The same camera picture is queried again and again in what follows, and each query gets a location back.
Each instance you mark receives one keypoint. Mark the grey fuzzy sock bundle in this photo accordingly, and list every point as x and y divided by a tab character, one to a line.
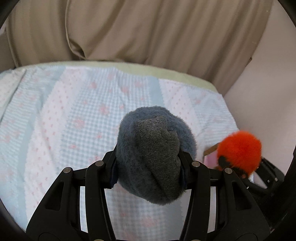
148	143

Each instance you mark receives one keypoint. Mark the orange fluffy pompom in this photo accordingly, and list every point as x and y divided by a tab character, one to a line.
240	151

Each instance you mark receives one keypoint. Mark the pale green mattress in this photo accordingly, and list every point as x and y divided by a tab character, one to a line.
135	69

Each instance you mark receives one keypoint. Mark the cardboard box with pink lining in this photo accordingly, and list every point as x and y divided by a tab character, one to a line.
210	157

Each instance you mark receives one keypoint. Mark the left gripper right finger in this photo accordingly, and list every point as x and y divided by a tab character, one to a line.
220	206

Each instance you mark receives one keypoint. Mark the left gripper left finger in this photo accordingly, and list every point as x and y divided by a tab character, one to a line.
75	207

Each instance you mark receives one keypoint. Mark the beige curtain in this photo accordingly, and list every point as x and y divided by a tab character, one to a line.
212	40

